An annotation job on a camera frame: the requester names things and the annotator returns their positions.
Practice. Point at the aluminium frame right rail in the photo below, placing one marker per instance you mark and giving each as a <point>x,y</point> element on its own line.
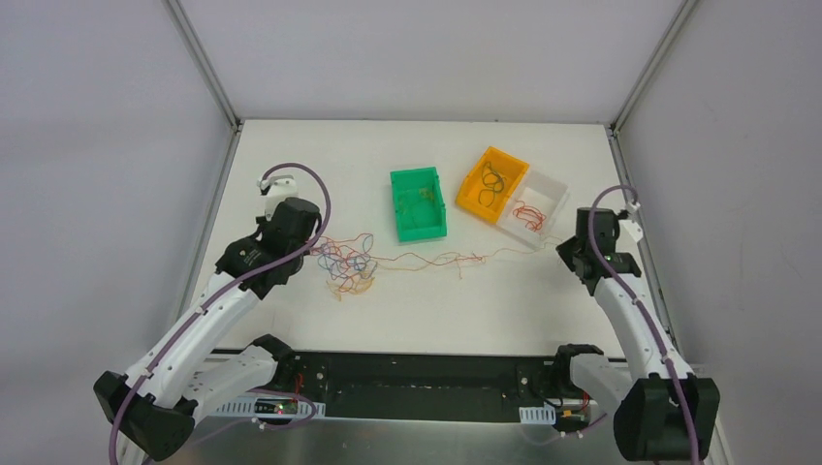
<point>626,166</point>

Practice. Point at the aluminium frame left rail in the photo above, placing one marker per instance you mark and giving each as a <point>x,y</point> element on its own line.
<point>174,144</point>

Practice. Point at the white slotted cable duct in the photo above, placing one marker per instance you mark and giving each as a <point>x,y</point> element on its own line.
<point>269,407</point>

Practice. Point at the green plastic bin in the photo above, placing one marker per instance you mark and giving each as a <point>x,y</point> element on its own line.
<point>419,207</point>

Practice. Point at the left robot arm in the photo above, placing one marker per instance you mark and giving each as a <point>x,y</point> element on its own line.
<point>158,402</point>

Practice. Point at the white plastic bin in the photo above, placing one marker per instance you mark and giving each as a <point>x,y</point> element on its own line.
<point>531,212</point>

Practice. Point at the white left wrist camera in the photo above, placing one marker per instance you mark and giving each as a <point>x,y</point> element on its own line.
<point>276,189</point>

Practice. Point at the orange plastic bin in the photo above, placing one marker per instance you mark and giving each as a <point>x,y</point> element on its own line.
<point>490,184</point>

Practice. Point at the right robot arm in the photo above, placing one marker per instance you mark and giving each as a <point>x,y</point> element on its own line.
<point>661,410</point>

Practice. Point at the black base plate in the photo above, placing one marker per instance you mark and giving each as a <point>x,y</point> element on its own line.
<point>500,389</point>

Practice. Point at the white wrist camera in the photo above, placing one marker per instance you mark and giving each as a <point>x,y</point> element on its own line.
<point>276,189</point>
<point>629,219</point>

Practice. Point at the aluminium frame rail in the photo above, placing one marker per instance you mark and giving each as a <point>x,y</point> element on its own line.
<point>174,144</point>
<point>626,166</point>

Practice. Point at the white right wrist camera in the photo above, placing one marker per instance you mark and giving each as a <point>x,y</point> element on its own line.
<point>629,219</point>

